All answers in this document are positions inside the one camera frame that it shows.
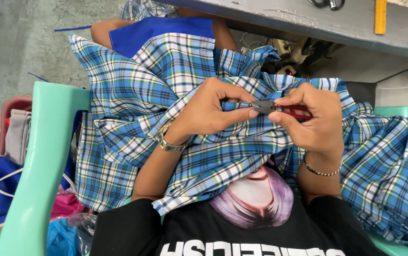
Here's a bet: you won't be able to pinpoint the clear plastic bag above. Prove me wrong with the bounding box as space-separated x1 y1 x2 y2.
68 213 99 255

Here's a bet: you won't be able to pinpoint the blue plaid garment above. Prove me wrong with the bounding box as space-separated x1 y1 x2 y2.
68 33 408 254

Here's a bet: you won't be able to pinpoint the person's black printed t-shirt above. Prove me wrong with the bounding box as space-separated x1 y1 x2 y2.
89 165 387 256

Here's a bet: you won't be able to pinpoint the sewing machine motor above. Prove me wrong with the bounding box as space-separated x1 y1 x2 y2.
261 36 334 77

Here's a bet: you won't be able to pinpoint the person's right leg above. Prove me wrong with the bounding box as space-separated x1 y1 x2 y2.
177 7 239 51

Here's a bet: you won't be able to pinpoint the gold wristwatch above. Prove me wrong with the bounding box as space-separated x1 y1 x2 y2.
156 122 190 153

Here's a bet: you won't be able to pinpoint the person's left hand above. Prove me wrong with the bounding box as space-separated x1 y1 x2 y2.
168 77 260 146

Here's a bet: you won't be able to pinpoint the person's leg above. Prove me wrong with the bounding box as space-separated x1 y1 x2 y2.
177 7 239 51
90 18 138 50

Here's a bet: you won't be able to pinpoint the black handled scissors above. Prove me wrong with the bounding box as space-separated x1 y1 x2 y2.
308 0 346 11

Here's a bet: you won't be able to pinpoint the yellow ruler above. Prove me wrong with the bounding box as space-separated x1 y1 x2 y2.
374 0 388 35

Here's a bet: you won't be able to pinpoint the mint green plastic chair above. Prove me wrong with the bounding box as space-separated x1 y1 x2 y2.
0 81 408 256

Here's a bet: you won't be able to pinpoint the grey worn work table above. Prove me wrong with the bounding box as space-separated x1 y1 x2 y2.
159 0 408 62

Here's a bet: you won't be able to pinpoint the person's right hand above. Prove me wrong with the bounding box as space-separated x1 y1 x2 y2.
268 82 345 161

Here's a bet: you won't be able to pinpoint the silver chain bracelet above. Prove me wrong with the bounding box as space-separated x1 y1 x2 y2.
302 153 343 178

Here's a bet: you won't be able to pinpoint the red thread snips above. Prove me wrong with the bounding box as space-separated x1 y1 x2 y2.
249 100 313 121

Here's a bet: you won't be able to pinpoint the red basket of clothes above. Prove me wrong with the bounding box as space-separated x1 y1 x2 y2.
0 95 84 229

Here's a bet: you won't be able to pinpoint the pink fabric bundle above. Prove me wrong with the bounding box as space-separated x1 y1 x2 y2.
49 191 85 219

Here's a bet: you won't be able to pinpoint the bagged plaid fabric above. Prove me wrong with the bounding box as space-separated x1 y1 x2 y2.
120 0 178 21

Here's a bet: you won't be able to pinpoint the blue plastic bag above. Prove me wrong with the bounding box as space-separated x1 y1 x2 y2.
45 218 81 256

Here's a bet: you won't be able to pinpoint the person's left leg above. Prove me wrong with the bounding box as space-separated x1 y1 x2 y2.
90 18 138 50

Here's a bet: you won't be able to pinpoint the solid blue fabric piece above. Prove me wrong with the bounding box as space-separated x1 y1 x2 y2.
108 17 215 58

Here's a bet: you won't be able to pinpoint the blue fabric strip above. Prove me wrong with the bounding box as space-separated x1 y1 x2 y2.
54 24 92 33

